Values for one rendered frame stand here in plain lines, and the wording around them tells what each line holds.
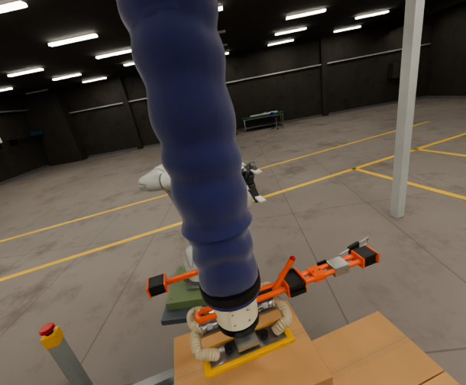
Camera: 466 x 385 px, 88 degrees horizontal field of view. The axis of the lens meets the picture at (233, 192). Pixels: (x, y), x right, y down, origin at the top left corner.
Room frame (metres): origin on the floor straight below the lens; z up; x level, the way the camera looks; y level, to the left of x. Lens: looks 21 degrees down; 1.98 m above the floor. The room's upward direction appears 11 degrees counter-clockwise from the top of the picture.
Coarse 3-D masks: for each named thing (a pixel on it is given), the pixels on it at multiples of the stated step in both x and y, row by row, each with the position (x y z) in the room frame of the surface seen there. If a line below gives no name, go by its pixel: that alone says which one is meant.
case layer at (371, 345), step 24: (336, 336) 1.00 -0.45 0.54; (360, 336) 0.98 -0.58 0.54; (384, 336) 0.95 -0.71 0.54; (336, 360) 0.87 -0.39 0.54; (360, 360) 0.85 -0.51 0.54; (384, 360) 0.83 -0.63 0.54; (408, 360) 0.81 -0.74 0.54; (432, 360) 0.79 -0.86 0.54; (336, 384) 0.76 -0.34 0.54; (360, 384) 0.74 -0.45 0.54; (384, 384) 0.72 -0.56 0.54; (408, 384) 0.70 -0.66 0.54; (432, 384) 0.68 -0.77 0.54; (456, 384) 0.67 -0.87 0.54
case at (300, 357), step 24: (216, 336) 0.83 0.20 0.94; (192, 360) 0.74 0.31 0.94; (264, 360) 0.68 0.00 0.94; (288, 360) 0.66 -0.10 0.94; (312, 360) 0.64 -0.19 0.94; (192, 384) 0.64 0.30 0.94; (216, 384) 0.62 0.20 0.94; (240, 384) 0.61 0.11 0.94; (264, 384) 0.59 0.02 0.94; (288, 384) 0.58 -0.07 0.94; (312, 384) 0.56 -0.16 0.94
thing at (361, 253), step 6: (366, 246) 0.88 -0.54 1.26; (354, 252) 0.85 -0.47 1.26; (360, 252) 0.85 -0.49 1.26; (366, 252) 0.84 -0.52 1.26; (372, 252) 0.83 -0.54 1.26; (354, 258) 0.85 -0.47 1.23; (360, 258) 0.82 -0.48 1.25; (366, 258) 0.81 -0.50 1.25; (372, 258) 0.82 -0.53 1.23; (378, 258) 0.82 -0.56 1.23; (360, 264) 0.82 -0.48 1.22; (366, 264) 0.81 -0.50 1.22
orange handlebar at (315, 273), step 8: (352, 256) 0.85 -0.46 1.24; (352, 264) 0.80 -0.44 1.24; (192, 272) 0.94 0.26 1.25; (304, 272) 0.81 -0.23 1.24; (312, 272) 0.79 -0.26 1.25; (320, 272) 0.78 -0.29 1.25; (328, 272) 0.78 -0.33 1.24; (168, 280) 0.91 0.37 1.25; (176, 280) 0.92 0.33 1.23; (312, 280) 0.76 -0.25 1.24; (320, 280) 0.77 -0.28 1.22; (264, 288) 0.76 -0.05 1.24; (272, 288) 0.77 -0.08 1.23; (280, 288) 0.74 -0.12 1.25; (264, 296) 0.72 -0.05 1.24; (272, 296) 0.72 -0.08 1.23; (200, 312) 0.70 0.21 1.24; (200, 320) 0.67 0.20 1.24; (208, 320) 0.67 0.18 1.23
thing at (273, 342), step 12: (264, 336) 0.63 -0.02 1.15; (276, 336) 0.63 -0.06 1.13; (288, 336) 0.63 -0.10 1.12; (228, 348) 0.60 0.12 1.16; (252, 348) 0.60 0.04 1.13; (264, 348) 0.60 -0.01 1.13; (276, 348) 0.60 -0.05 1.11; (228, 360) 0.58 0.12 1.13; (240, 360) 0.58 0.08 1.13; (216, 372) 0.55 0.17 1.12
